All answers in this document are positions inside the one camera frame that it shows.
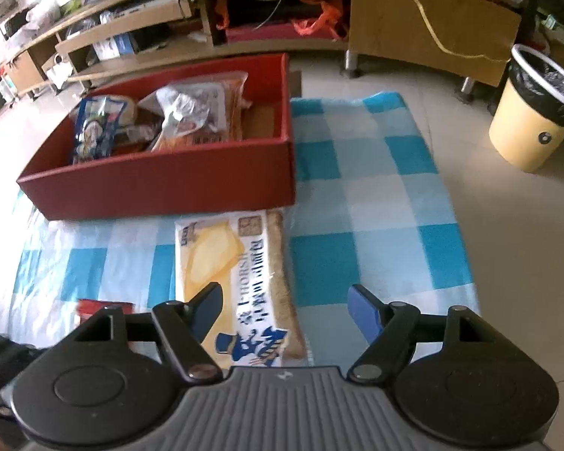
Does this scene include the clear white packet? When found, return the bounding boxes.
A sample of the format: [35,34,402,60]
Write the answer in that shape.
[155,85,213,136]

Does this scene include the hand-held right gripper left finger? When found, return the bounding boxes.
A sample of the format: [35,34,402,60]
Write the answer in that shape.
[70,282,224,382]

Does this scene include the blue white carton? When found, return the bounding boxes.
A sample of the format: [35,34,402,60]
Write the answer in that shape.
[93,33,141,61]

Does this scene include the orange plastic bag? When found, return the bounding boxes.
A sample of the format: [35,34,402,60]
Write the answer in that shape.
[215,0,349,42]

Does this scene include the flat red gift box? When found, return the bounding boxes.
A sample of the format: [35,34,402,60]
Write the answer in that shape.
[224,20,341,47]

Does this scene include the blue snack packet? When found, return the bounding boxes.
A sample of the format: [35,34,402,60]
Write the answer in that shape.
[70,95,129,164]

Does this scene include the yellow cable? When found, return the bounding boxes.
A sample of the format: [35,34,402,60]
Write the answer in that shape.
[377,0,512,64]

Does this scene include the cream trash bin black liner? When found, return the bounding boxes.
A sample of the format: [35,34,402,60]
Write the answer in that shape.
[488,43,564,174]

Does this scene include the wooden tv cabinet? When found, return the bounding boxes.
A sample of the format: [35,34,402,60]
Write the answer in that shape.
[0,0,523,100]

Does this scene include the yellow sliced bread packet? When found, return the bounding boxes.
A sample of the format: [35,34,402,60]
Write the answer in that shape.
[174,209,308,371]

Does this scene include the red cardboard box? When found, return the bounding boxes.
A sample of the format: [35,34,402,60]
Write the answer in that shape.
[17,53,296,221]

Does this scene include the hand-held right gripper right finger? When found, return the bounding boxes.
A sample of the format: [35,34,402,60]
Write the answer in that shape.
[346,283,505,383]

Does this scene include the small red snack packet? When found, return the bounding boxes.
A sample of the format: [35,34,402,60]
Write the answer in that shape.
[76,298,135,324]

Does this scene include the orange brown snack packet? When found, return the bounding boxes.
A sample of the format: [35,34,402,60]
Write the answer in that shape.
[149,70,249,152]

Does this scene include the blue white checkered tablecloth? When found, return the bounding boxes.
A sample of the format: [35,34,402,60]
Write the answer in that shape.
[0,91,481,377]

